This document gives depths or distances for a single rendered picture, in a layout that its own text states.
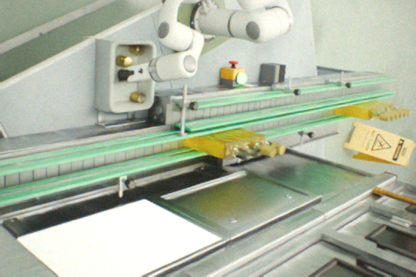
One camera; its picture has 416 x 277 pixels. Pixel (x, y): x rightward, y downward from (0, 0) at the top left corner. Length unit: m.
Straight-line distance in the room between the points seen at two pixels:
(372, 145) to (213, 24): 3.42
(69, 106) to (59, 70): 0.12
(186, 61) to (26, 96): 0.47
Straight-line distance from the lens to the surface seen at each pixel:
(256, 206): 1.43
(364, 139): 4.84
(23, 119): 1.39
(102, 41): 1.44
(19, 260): 0.43
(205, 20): 1.62
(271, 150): 1.53
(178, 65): 1.26
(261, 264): 1.17
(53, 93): 1.42
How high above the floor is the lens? 1.98
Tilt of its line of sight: 41 degrees down
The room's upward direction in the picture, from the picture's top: 106 degrees clockwise
